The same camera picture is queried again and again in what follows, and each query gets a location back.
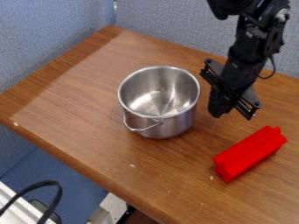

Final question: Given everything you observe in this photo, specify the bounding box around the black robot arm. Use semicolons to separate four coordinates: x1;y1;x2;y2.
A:
200;0;290;119

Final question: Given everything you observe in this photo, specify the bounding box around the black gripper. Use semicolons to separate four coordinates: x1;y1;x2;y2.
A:
200;54;261;120

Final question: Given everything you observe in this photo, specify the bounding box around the metal pot with handle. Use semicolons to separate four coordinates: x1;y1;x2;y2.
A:
117;66;201;139

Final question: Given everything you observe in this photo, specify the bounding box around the red block object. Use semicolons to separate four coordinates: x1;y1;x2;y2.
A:
212;126;286;182

